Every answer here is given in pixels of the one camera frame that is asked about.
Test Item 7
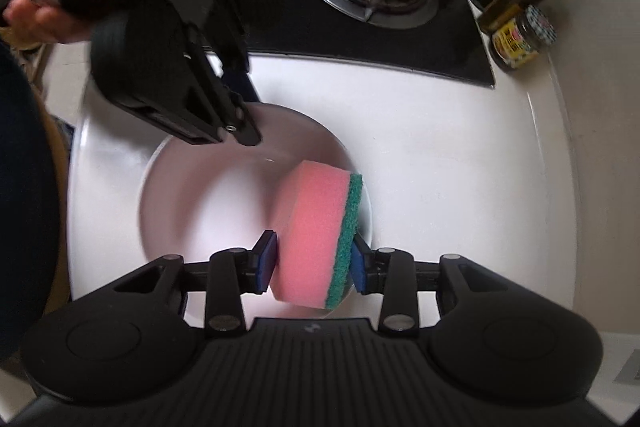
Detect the yellow label sauce jar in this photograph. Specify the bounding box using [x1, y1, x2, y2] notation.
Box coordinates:
[490, 5, 557, 70]

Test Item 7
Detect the pink green sponge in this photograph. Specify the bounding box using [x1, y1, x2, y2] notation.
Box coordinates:
[272, 160, 364, 310]

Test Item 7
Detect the white patterned bowl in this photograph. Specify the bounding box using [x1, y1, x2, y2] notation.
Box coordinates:
[137, 103, 373, 320]

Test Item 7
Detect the person's dark blue clothing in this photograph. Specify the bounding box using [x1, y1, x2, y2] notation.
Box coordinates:
[0, 42, 68, 360]

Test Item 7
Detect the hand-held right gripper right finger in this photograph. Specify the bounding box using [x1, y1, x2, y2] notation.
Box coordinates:
[350, 237, 511, 338]

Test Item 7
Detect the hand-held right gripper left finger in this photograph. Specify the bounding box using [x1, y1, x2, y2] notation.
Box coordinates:
[114, 231, 278, 339]

